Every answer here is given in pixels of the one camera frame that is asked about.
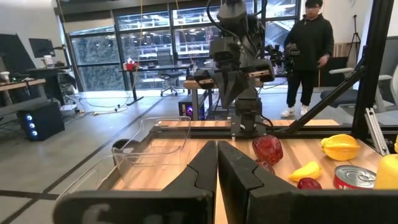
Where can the silver aluminium bar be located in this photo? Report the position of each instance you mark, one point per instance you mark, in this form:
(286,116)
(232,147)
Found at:
(376,130)

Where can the small red round fruit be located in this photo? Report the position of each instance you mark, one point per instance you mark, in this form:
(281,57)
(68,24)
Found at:
(308,184)

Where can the black standing desk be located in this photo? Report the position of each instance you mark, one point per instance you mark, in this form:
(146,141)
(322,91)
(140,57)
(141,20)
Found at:
(155,67)

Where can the black camera rig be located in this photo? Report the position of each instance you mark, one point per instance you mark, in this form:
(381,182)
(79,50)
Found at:
(287,54)

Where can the computer tower blue lights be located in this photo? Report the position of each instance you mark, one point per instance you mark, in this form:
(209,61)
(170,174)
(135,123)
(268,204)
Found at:
(40,121)

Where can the dark red fig-shaped fruit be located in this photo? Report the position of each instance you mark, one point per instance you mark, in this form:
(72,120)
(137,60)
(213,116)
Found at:
(265,167)

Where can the black desk monitor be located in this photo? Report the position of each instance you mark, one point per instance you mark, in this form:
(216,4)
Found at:
(41,47)

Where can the grey office chair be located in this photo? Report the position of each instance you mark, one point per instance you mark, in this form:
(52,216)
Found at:
(385,93)

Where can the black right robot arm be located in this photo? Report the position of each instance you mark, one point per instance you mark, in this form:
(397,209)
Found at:
(236,18)

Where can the red tissue box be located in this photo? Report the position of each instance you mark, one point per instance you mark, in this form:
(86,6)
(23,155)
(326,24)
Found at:
(130,65)

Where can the person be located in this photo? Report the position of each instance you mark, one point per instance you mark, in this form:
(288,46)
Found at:
(311,40)

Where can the black tripod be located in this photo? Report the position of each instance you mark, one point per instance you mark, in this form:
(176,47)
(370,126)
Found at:
(354,34)

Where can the tin can red label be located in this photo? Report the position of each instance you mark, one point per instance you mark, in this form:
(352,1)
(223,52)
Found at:
(354,177)

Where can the wide clear plastic bin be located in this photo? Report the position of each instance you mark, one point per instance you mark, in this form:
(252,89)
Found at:
(161,130)

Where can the yellow toy banana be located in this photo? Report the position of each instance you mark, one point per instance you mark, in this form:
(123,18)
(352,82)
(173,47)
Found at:
(306,171)

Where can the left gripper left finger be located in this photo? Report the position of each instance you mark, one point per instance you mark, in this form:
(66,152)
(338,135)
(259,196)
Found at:
(192,186)

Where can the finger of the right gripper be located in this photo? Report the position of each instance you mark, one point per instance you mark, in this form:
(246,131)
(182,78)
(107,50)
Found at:
(227,87)
(239,85)

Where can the wooden workbench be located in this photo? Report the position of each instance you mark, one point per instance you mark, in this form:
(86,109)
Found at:
(194,84)

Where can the dark red lumpy fruit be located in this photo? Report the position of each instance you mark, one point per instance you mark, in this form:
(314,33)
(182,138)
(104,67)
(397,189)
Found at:
(267,149)

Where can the black office chair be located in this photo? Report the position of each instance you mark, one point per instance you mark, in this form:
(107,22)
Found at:
(169,74)

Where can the yellow toy starfruit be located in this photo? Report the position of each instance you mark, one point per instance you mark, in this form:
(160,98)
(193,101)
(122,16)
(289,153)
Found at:
(340,147)

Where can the computer tower purple light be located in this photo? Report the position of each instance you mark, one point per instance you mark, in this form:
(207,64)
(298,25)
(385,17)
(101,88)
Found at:
(189,109)

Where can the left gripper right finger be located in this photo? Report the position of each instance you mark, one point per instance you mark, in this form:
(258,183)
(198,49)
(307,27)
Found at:
(248,193)

